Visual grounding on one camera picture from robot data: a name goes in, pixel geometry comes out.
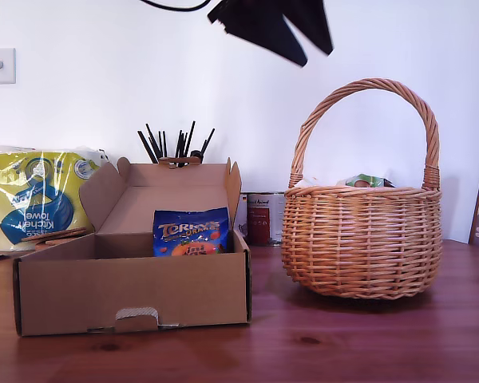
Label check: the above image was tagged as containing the white green Galaxy egg bag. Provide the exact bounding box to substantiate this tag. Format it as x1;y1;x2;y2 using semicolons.
335;173;396;188

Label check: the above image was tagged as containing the bunch of black sticks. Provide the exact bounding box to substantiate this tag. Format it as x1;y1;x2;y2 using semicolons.
137;120;216;164

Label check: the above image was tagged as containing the brown cork coaster stack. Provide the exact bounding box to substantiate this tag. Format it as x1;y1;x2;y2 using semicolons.
22;227;87;245

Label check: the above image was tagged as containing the blue Terry's orange egg bag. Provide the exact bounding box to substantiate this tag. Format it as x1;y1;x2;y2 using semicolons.
152;206;229;258

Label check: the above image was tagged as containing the white label tin can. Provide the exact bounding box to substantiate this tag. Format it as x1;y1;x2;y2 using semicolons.
239;193;249;240

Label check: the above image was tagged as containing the wooden stick holder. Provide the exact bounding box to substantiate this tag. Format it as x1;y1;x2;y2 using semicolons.
158;156;203;168

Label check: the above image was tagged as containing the open brown cardboard box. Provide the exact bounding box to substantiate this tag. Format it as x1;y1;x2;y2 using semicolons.
12;156;251;338

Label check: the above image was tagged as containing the yellow blue kitchen towel pack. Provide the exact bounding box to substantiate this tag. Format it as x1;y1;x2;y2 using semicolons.
0;145;113;252

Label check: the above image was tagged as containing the white wall light switch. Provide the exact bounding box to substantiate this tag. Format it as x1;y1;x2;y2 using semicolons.
0;47;17;85

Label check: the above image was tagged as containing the red label tin can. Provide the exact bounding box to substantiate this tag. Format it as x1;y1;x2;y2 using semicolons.
245;191;287;247

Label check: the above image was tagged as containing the woven wicker basket with handle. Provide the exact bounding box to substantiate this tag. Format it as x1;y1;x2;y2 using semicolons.
281;77;443;300

